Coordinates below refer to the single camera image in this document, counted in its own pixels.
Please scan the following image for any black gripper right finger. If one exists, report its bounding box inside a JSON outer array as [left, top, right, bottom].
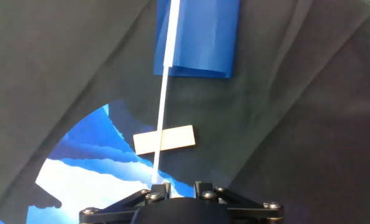
[[193, 181, 285, 224]]

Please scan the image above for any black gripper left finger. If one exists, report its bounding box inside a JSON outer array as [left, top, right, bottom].
[[78, 182, 172, 224]]

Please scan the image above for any blue flag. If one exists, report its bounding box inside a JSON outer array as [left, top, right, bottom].
[[150, 0, 241, 185]]

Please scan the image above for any wooden block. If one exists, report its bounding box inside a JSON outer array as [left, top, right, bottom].
[[132, 124, 196, 156]]

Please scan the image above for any black cloth with mountain print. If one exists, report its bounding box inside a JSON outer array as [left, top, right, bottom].
[[0, 0, 370, 224]]

